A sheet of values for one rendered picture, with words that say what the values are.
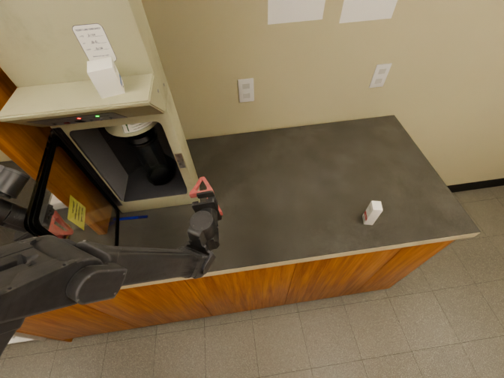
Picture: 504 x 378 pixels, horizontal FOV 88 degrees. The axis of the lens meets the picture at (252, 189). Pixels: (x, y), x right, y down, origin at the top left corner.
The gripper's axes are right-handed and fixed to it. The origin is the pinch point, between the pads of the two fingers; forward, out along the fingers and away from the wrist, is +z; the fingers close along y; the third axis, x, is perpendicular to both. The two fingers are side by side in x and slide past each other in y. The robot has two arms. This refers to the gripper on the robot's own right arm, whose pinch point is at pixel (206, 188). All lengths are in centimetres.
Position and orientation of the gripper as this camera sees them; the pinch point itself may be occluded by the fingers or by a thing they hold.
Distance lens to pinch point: 82.6
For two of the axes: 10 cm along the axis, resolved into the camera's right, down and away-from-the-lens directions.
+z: -1.4, -7.9, 6.0
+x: -9.8, 1.8, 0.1
